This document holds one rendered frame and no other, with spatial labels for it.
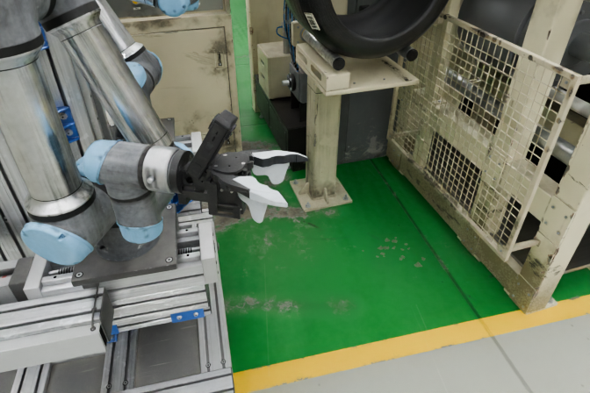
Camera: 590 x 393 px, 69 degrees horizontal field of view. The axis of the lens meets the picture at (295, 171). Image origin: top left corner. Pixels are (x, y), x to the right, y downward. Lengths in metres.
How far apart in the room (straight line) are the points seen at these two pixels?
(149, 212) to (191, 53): 1.44
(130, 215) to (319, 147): 1.43
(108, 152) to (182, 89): 1.49
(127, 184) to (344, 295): 1.29
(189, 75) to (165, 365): 1.31
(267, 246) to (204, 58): 0.94
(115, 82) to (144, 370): 0.94
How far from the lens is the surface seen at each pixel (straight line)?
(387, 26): 1.78
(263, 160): 0.69
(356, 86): 1.59
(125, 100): 0.83
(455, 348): 1.81
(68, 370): 1.58
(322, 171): 2.19
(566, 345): 1.99
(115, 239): 1.04
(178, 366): 1.48
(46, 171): 0.82
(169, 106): 2.24
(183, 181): 0.71
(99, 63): 0.82
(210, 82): 2.21
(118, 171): 0.73
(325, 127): 2.06
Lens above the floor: 1.44
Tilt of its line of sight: 35 degrees down
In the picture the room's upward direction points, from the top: straight up
